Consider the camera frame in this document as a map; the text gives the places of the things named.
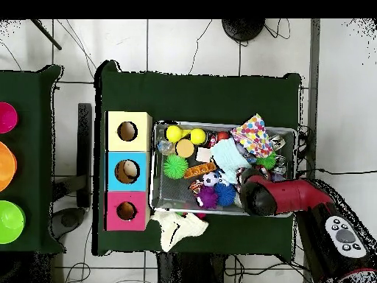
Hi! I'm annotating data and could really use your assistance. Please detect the dark grey rounded base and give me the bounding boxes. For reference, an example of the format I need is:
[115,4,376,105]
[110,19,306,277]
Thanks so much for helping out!
[48,206,87,240]

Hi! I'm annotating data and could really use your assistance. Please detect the wooden box with three holes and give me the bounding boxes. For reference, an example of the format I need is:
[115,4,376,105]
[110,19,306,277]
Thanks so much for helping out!
[105,111,152,231]

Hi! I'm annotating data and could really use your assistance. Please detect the smooth yellow ball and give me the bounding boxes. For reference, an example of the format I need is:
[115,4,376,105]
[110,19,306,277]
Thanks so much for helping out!
[189,127,207,146]

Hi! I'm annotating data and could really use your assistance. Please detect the small soccer ball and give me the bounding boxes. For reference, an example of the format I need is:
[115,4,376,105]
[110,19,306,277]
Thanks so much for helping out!
[202,171,220,188]

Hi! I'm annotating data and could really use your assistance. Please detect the orange striped tiger plush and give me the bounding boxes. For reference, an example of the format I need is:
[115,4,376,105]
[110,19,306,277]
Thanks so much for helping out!
[188,178,205,196]

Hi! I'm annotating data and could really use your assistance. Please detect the orange plastic bowl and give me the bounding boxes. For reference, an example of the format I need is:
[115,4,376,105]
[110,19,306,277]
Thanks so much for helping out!
[0,141,18,192]

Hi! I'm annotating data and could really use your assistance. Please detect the mint green cloth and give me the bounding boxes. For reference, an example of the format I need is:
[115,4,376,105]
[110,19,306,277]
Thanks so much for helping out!
[210,137,253,185]

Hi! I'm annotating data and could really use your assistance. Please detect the cream knitted cloth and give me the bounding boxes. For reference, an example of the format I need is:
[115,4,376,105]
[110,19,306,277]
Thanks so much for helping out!
[149,210,209,253]

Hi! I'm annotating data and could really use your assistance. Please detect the yellow tennis ball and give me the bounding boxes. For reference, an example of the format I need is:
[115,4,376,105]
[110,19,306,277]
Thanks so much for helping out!
[165,125,183,144]

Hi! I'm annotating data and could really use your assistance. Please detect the pink plastic bowl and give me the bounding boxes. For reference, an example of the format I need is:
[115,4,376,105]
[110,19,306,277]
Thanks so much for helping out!
[0,102,19,134]

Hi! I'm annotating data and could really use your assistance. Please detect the black cable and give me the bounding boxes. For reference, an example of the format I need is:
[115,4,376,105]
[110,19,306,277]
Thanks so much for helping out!
[297,167,377,176]

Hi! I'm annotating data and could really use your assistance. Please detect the orange toy brick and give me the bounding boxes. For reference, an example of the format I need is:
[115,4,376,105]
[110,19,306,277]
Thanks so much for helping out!
[183,161,217,180]

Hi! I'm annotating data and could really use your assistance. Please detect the dark green tablecloth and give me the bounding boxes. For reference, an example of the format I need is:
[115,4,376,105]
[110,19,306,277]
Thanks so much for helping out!
[93,59,303,262]

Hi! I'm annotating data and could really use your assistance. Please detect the green spiky ball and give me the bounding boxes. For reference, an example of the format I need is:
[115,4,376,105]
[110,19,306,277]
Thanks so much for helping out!
[162,153,189,180]

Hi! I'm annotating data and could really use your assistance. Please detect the blue spiky toy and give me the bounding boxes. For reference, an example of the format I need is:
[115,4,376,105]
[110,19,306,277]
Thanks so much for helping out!
[214,182,237,207]

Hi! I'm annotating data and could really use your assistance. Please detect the orange round foam disc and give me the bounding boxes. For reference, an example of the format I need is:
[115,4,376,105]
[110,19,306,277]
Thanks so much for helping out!
[175,138,195,158]

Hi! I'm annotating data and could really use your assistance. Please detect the dark green cloth side table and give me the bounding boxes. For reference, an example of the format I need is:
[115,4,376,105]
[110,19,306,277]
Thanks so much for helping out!
[0,64,66,254]

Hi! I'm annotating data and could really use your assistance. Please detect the black upright panel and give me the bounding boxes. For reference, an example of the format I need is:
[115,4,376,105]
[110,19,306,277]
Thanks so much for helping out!
[76,102,93,209]

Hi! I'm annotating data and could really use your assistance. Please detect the shallow mesh bin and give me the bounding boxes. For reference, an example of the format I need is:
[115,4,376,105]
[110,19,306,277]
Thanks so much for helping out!
[149,119,299,218]

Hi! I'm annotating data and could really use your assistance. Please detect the black pole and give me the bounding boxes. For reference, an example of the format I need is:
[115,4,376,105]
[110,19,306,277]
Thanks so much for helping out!
[30,18,63,51]

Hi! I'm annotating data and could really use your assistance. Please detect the black round stand base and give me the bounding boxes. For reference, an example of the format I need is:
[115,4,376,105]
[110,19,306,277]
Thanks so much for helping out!
[221,18,266,42]

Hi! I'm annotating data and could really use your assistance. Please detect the colourful polka dot cloth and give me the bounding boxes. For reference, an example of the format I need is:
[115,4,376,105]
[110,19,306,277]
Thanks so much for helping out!
[230,113,275,158]

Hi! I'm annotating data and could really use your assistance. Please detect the purple spiky toy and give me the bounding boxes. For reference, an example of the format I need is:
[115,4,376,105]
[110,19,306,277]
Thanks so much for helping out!
[195,186,219,210]

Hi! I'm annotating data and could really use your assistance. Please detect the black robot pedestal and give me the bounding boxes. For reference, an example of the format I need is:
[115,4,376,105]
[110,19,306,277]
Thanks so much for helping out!
[155,251,228,283]

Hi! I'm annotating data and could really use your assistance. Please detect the green plastic bowl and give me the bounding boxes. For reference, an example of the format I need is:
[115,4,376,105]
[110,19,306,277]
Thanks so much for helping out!
[0,200,27,245]

